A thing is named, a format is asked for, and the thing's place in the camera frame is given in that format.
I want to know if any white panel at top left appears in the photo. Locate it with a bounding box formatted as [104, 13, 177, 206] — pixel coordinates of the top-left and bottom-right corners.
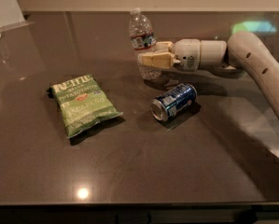
[0, 0, 32, 32]

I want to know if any blue soda can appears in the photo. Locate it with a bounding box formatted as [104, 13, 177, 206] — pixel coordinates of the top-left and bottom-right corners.
[150, 83, 197, 122]

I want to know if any green kettle chips bag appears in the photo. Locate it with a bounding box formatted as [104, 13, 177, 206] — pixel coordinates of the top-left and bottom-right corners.
[50, 75, 122, 138]

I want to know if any clear plastic water bottle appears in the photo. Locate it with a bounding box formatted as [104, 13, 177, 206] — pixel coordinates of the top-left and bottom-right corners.
[129, 7, 161, 81]

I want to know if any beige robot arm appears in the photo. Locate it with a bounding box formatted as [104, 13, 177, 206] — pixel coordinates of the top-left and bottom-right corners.
[137, 31, 279, 119]

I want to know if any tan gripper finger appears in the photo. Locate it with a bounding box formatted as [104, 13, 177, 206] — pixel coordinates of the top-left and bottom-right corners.
[137, 52, 180, 69]
[154, 41, 174, 53]

